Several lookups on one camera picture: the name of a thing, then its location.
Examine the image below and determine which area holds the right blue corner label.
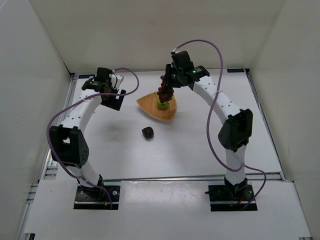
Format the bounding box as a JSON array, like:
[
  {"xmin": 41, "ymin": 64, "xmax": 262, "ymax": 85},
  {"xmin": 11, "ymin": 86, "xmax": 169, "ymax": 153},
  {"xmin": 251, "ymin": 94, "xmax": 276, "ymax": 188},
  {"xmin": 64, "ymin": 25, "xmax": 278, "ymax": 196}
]
[{"xmin": 227, "ymin": 68, "xmax": 245, "ymax": 73}]

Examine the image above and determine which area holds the left aluminium side rail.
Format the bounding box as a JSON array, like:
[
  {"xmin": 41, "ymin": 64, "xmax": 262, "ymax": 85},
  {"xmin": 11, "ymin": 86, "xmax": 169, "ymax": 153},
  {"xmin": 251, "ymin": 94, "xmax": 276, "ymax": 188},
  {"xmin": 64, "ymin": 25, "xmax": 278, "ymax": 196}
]
[{"xmin": 39, "ymin": 73, "xmax": 78, "ymax": 180}]

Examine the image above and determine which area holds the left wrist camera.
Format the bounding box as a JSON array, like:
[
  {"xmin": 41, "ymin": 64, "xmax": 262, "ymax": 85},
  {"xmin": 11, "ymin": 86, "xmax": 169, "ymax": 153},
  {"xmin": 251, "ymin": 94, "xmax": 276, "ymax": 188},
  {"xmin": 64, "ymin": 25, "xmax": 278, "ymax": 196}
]
[{"xmin": 95, "ymin": 67, "xmax": 124, "ymax": 89}]

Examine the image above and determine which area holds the dark purple fake fruit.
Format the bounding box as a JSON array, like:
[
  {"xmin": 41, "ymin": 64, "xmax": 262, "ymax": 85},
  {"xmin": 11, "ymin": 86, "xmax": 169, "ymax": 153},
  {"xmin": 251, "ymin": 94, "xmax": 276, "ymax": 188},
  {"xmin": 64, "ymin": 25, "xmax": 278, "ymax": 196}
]
[{"xmin": 141, "ymin": 126, "xmax": 154, "ymax": 139}]

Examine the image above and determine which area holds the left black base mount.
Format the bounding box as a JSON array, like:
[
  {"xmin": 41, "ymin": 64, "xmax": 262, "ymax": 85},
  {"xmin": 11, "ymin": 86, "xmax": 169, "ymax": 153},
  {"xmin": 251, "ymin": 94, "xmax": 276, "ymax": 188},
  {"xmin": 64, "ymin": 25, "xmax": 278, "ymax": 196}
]
[{"xmin": 73, "ymin": 184, "xmax": 121, "ymax": 211}]

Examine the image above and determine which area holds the blue corner label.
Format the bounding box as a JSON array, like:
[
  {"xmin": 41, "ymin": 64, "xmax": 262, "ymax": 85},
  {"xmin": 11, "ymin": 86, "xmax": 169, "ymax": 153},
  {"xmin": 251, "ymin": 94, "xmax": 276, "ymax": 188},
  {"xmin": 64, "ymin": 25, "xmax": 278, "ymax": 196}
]
[
  {"xmin": 227, "ymin": 68, "xmax": 245, "ymax": 73},
  {"xmin": 78, "ymin": 74, "xmax": 96, "ymax": 79}
]

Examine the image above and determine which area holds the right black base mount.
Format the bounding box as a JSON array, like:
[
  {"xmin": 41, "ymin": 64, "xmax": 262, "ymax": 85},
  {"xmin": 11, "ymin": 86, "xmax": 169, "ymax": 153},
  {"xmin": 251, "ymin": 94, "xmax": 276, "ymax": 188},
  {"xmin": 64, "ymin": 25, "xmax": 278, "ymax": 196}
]
[{"xmin": 205, "ymin": 184, "xmax": 258, "ymax": 212}]

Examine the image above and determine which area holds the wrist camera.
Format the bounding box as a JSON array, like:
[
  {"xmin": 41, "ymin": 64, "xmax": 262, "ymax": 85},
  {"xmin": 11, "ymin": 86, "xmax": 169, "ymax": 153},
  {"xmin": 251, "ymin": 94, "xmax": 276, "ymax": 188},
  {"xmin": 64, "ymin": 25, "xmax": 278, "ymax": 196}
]
[
  {"xmin": 171, "ymin": 50, "xmax": 194, "ymax": 71},
  {"xmin": 95, "ymin": 67, "xmax": 124, "ymax": 89}
]

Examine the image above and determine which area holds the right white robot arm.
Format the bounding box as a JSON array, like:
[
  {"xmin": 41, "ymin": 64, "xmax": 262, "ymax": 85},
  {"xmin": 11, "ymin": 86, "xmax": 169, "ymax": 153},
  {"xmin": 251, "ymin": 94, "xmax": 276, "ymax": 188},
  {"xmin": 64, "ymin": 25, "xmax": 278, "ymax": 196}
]
[{"xmin": 161, "ymin": 64, "xmax": 253, "ymax": 194}]

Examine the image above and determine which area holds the aluminium side rail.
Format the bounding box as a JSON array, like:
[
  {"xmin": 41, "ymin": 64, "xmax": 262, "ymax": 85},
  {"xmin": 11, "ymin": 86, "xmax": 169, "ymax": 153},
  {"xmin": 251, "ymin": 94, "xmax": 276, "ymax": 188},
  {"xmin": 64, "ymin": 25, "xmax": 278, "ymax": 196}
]
[
  {"xmin": 39, "ymin": 73, "xmax": 78, "ymax": 180},
  {"xmin": 244, "ymin": 68, "xmax": 288, "ymax": 182}
]

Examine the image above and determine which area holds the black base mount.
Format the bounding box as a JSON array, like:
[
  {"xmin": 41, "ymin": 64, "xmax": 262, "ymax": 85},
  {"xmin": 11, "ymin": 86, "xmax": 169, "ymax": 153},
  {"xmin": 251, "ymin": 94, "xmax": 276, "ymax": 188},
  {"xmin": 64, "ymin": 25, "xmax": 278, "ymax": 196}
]
[
  {"xmin": 205, "ymin": 184, "xmax": 258, "ymax": 212},
  {"xmin": 73, "ymin": 184, "xmax": 121, "ymax": 211}
]

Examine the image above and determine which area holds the right aluminium side rail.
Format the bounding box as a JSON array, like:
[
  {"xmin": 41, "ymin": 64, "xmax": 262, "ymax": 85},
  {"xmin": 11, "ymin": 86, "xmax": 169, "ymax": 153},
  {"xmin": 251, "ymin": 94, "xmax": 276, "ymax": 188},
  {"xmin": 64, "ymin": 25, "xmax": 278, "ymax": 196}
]
[{"xmin": 244, "ymin": 68, "xmax": 288, "ymax": 182}]

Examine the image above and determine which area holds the red fake grape bunch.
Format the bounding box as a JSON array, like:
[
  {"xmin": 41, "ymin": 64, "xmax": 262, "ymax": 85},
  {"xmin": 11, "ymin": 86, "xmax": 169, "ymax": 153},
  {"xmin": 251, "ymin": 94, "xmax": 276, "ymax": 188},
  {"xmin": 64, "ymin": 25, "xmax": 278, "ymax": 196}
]
[{"xmin": 157, "ymin": 75, "xmax": 174, "ymax": 104}]

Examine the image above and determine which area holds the green fake apple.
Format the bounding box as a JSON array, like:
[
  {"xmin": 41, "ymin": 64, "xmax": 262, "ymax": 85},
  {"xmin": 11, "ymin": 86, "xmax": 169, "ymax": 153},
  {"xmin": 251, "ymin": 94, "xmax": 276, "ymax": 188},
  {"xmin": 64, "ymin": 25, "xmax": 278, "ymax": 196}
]
[{"xmin": 156, "ymin": 98, "xmax": 169, "ymax": 110}]

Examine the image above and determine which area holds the left blue corner label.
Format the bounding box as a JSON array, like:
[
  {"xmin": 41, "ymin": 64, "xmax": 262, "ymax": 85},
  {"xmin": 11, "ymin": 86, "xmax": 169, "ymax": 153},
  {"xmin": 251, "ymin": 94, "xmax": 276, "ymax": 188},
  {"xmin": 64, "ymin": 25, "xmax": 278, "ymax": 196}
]
[{"xmin": 78, "ymin": 74, "xmax": 96, "ymax": 79}]

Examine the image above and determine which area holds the woven triangular fruit basket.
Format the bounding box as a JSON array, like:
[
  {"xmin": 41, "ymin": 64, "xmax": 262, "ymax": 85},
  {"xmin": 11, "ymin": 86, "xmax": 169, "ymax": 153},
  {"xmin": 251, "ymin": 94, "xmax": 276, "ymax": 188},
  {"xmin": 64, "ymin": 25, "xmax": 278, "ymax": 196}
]
[{"xmin": 136, "ymin": 91, "xmax": 177, "ymax": 121}]

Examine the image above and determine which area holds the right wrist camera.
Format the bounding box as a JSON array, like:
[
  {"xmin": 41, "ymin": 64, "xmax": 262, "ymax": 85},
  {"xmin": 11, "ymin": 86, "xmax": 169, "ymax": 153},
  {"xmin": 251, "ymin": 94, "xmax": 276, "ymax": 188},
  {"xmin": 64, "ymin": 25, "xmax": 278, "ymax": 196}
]
[{"xmin": 171, "ymin": 50, "xmax": 194, "ymax": 71}]

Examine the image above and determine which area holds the aluminium front rail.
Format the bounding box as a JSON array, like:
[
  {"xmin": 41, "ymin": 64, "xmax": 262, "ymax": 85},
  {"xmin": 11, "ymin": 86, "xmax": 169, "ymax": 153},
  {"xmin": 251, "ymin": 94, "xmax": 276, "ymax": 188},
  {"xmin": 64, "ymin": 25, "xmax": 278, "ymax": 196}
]
[{"xmin": 103, "ymin": 172, "xmax": 284, "ymax": 182}]

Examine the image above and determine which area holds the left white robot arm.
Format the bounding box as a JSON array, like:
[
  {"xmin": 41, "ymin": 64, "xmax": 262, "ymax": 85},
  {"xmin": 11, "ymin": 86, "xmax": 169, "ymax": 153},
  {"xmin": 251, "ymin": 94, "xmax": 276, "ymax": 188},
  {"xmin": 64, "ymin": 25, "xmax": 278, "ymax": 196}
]
[{"xmin": 46, "ymin": 75, "xmax": 126, "ymax": 190}]

